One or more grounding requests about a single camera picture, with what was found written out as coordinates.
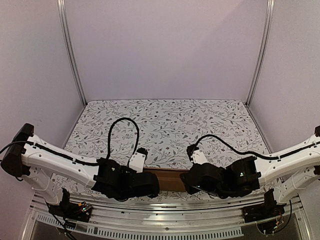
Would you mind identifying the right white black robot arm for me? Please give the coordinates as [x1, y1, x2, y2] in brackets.
[180, 127, 320, 218]

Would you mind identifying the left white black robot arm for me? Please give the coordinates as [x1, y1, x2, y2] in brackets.
[0, 123, 160, 217]

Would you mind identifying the left aluminium frame post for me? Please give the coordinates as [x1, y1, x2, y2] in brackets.
[57, 0, 88, 107]

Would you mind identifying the right aluminium frame post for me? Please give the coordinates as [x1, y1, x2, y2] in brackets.
[245, 0, 275, 108]

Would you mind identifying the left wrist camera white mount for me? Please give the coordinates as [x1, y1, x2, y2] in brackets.
[128, 147, 148, 173]

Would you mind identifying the aluminium front rail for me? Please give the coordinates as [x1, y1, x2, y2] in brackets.
[28, 193, 305, 238]

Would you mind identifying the aluminium frame post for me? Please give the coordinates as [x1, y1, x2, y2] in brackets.
[245, 0, 275, 108]
[57, 0, 88, 107]

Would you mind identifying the floral patterned table mat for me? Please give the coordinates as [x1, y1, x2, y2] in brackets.
[48, 99, 285, 202]

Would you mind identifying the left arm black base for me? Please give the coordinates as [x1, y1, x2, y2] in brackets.
[48, 188, 93, 223]

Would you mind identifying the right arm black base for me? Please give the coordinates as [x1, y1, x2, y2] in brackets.
[241, 188, 286, 223]

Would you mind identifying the brown cardboard box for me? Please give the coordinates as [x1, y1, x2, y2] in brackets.
[143, 167, 188, 192]

